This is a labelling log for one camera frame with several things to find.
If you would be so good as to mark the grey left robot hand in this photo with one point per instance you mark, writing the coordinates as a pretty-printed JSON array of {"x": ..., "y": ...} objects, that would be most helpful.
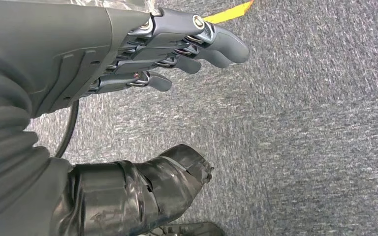
[{"x": 62, "y": 39}]

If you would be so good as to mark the yellow floor tape square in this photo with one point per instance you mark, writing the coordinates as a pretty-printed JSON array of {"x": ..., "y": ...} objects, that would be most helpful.
[{"x": 228, "y": 13}]

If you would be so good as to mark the black robot foot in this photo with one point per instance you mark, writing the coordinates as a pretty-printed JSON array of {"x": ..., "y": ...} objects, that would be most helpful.
[{"x": 192, "y": 229}]

